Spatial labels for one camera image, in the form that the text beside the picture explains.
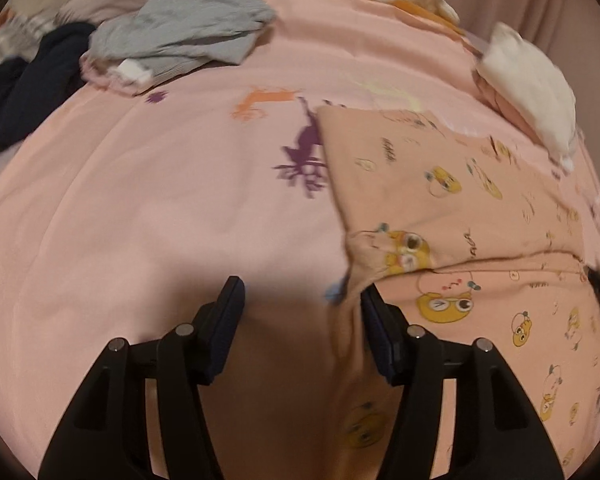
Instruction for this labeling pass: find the grey garment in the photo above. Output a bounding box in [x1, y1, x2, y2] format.
[87, 0, 277, 85]

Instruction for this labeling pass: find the plaid bed sheet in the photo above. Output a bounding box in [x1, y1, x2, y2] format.
[0, 9, 57, 82]

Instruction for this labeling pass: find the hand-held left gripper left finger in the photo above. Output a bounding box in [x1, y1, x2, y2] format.
[37, 275, 247, 480]

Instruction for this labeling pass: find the dark navy garment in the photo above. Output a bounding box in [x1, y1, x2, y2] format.
[0, 21, 99, 155]

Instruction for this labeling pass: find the white folded cloth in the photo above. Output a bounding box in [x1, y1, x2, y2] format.
[474, 22, 579, 174]

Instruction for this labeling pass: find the small pink garment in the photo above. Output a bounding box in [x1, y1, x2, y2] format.
[79, 52, 154, 97]

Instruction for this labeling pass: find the pink printed blanket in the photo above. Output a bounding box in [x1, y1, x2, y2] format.
[0, 0, 600, 480]

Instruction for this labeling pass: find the pink cartoon print shirt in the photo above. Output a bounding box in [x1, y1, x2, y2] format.
[317, 102, 600, 480]

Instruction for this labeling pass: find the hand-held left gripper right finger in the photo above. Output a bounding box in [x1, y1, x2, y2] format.
[360, 285, 566, 480]

